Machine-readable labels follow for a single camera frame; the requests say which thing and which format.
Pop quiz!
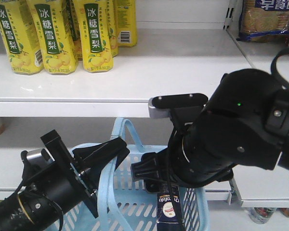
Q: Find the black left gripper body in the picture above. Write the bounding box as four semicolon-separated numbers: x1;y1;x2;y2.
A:
40;129;98;218

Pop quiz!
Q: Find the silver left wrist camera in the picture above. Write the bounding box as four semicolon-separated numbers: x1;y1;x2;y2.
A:
21;148;53;169

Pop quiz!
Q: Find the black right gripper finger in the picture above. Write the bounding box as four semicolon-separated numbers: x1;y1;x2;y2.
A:
131;152;173;193

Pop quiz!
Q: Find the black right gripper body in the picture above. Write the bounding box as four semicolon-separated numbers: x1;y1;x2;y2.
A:
170;69;289;188

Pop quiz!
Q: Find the white supermarket shelf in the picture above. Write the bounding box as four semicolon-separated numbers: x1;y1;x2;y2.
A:
0;0;283;200

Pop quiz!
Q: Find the yellow pear drink bottle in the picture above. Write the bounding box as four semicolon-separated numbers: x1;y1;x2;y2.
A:
0;0;43;75
114;0;137;47
73;0;113;73
26;0;78;75

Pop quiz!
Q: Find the dark blue cookie box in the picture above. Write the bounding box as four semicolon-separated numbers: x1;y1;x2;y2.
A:
157;184;182;231

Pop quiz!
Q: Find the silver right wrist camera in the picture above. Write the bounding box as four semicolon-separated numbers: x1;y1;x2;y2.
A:
148;93;209;121

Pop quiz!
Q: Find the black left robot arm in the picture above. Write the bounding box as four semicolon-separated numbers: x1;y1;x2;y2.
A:
0;130;129;231

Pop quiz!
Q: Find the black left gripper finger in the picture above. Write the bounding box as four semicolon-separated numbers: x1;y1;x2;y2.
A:
72;138;130;190

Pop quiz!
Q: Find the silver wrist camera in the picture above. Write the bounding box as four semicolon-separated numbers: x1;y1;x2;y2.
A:
148;93;209;121
21;148;53;169

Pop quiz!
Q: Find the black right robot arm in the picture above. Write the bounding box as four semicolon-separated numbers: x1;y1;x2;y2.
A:
131;59;289;193

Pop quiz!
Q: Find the blue breakfast biscuit bag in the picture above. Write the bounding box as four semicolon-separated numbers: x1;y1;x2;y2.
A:
238;0;289;42

